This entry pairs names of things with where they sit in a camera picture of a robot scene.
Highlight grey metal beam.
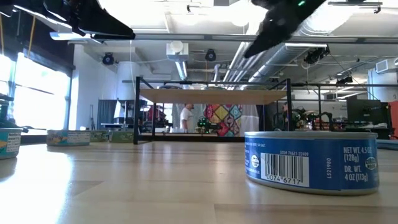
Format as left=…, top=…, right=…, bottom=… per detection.
left=133, top=33, right=398, bottom=44

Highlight person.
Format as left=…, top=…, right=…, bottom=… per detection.
left=179, top=103, right=195, bottom=131

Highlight wooden shelf black metal legs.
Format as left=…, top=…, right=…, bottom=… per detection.
left=133, top=76, right=294, bottom=146

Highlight colourful patchwork quilt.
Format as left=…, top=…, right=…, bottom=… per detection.
left=203, top=104, right=244, bottom=137

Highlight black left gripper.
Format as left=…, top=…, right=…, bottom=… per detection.
left=45, top=0, right=136, bottom=40

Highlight silver ventilation duct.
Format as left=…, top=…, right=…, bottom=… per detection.
left=223, top=0, right=398, bottom=85

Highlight black monitor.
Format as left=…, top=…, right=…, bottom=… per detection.
left=346, top=98, right=391, bottom=125

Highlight blue label tuna can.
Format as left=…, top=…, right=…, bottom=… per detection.
left=244, top=131, right=380, bottom=196

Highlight thin black metal frame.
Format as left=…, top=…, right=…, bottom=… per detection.
left=163, top=80, right=398, bottom=131

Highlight green label tuna can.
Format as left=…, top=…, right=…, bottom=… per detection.
left=108, top=130, right=135, bottom=144

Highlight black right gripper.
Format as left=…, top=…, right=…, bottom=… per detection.
left=244, top=0, right=327, bottom=59

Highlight grey curtain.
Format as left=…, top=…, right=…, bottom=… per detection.
left=97, top=99, right=118, bottom=130

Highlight teal label tuna can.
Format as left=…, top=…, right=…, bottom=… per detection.
left=0, top=127, right=23, bottom=160
left=46, top=129, right=91, bottom=147

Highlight white cloth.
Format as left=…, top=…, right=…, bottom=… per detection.
left=242, top=104, right=259, bottom=135

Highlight orange panel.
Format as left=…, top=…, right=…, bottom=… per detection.
left=388, top=100, right=398, bottom=139

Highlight white ceiling unit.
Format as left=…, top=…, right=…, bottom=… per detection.
left=166, top=40, right=190, bottom=62

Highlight black aluminium table frame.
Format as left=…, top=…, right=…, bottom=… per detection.
left=18, top=132, right=398, bottom=152

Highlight black track light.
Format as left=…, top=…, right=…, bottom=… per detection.
left=303, top=46, right=330, bottom=65

